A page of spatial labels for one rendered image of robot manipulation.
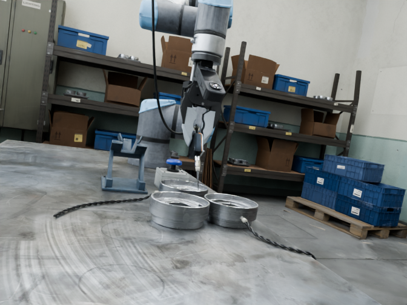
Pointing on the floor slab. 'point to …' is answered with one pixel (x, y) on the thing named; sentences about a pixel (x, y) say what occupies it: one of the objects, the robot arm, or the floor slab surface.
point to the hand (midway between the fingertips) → (195, 141)
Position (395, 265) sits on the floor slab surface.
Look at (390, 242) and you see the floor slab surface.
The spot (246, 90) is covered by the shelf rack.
